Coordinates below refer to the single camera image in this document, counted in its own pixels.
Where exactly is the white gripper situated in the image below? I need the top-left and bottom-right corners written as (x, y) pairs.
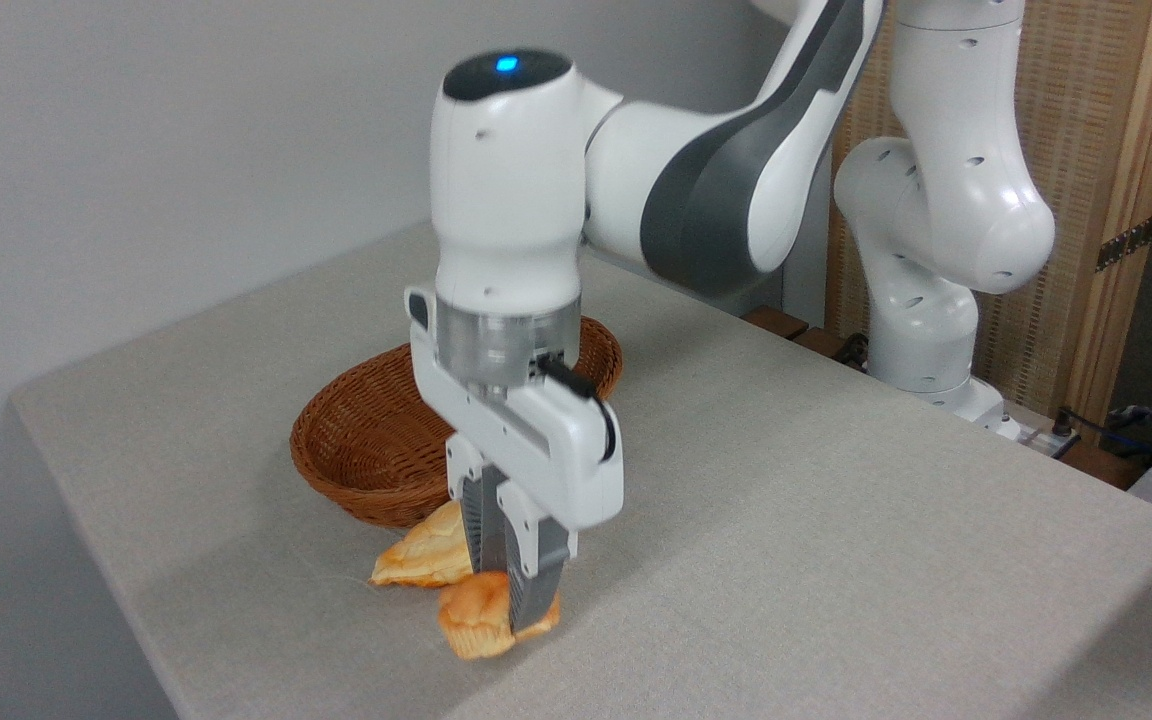
top-left (405, 286), bottom-right (626, 639)

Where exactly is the round knotted bread roll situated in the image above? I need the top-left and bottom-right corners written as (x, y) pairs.
top-left (436, 570), bottom-right (563, 662)

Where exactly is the long braided bread loaf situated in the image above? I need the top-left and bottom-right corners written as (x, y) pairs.
top-left (368, 498), bottom-right (478, 590)

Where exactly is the brown wicker basket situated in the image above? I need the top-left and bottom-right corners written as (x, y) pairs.
top-left (290, 316), bottom-right (624, 529)

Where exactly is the dark metal screen hinge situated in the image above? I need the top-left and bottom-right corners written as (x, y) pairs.
top-left (1096, 215), bottom-right (1152, 273)

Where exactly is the wooden folding screen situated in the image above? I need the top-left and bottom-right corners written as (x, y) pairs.
top-left (825, 0), bottom-right (1152, 431)

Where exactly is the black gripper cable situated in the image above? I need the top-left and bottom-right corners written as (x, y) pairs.
top-left (535, 355), bottom-right (620, 464)

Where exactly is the black power cable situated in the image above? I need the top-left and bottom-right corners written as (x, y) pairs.
top-left (1051, 405), bottom-right (1152, 463)

